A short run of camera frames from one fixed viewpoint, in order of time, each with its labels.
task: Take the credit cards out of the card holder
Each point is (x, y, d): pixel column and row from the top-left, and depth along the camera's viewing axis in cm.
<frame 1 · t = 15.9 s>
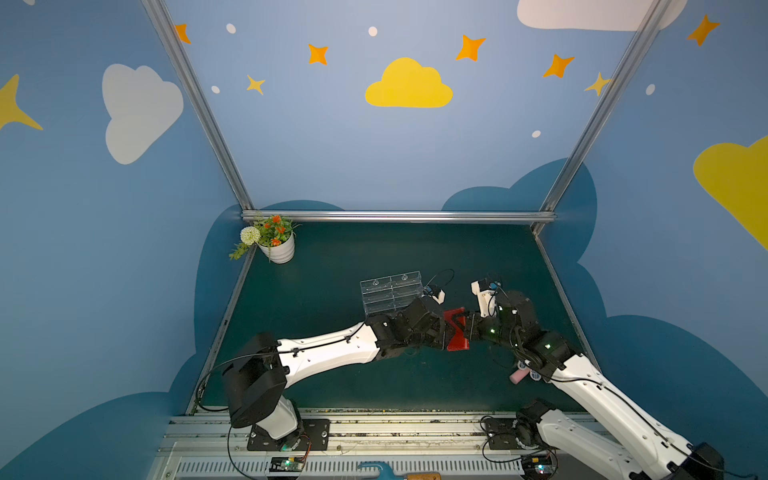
left hand: (457, 332, 75), fingers open
right hand: (458, 314, 77), fingers closed
clear acrylic card organizer: (384, 293, 98), point 6 cm above the table
white pot with flowers: (274, 236, 101), point 15 cm above the table

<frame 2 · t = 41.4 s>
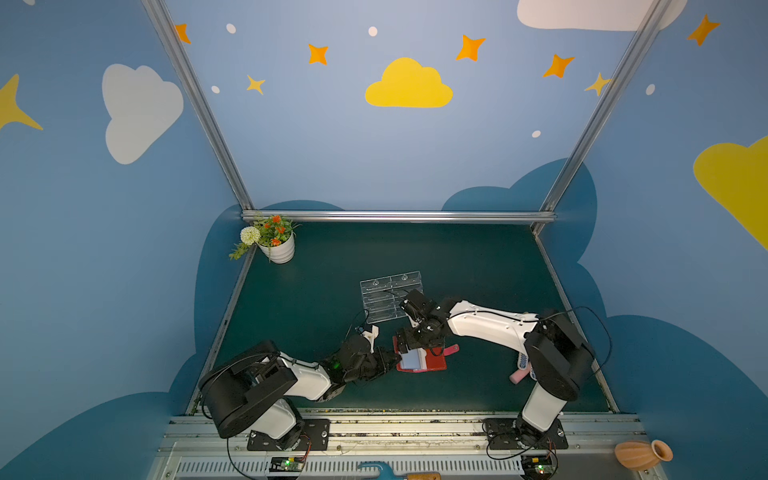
left hand: (408, 362, 82), fingers closed
right hand: (413, 342, 88), fingers open
red card holder wallet: (433, 361, 88), on the table
the other named things where they were.

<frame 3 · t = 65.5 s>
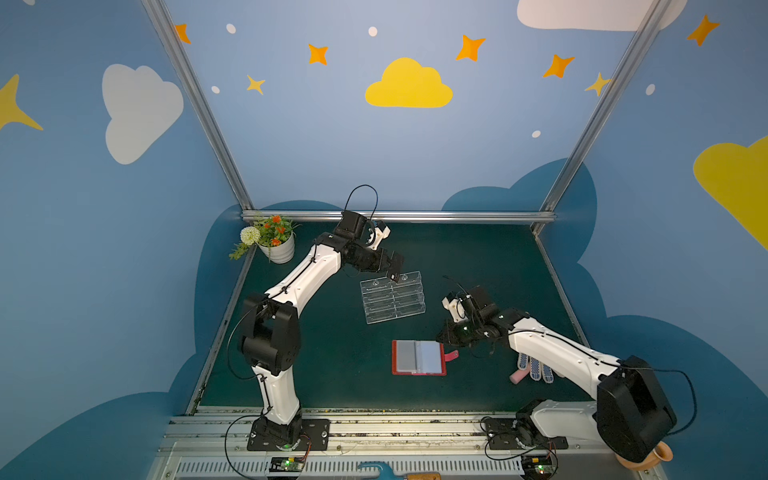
left hand: (398, 263, 86), fingers closed
right hand: (441, 334, 84), fingers closed
red card holder wallet: (420, 357, 89), on the table
the other named things where they were.

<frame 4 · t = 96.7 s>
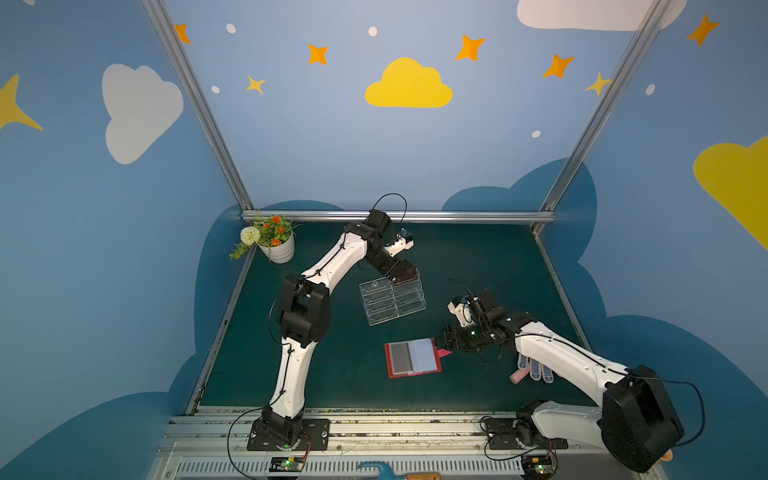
left hand: (401, 266, 94), fingers closed
right hand: (448, 339, 84), fingers open
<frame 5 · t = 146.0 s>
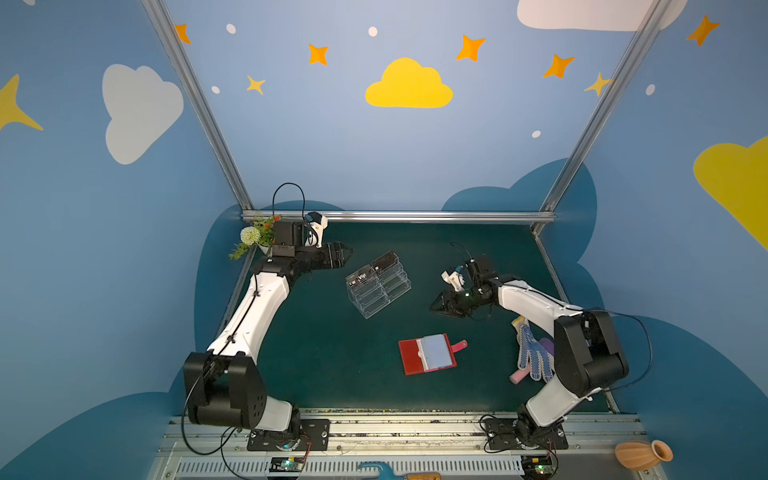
left hand: (347, 248, 81), fingers open
right hand: (439, 305, 89), fingers open
red card holder wallet: (429, 353, 90), on the table
dark credit card: (385, 262, 103), point 8 cm above the table
black VIP logo card: (357, 279, 97), point 9 cm above the table
